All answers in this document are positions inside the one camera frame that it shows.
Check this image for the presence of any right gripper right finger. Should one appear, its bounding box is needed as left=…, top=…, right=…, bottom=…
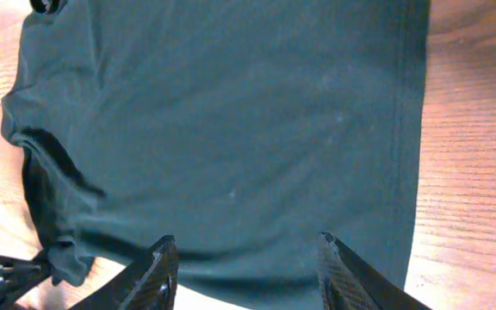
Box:
left=318, top=232, right=431, bottom=310

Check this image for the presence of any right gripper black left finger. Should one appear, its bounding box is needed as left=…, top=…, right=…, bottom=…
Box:
left=70, top=235, right=178, bottom=310

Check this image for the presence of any black t-shirt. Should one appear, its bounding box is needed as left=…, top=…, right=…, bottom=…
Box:
left=2, top=0, right=430, bottom=309

